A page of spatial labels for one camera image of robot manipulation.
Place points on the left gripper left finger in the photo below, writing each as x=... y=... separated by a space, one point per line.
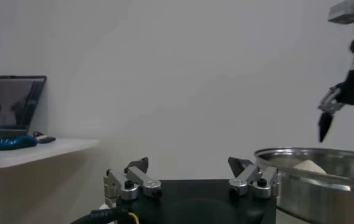
x=140 y=179

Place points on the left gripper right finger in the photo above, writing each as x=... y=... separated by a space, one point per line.
x=247 y=178

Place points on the white steamed baozi bun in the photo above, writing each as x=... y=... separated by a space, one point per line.
x=309 y=167

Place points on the stainless steel steamer basket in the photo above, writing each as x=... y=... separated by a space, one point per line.
x=317 y=198

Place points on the white side table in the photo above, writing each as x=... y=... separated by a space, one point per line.
x=58 y=149

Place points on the blue black computer mouse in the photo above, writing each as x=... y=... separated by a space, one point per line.
x=14 y=143

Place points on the black laptop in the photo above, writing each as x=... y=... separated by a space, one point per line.
x=6 y=106

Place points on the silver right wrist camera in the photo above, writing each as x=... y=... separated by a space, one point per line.
x=350 y=12

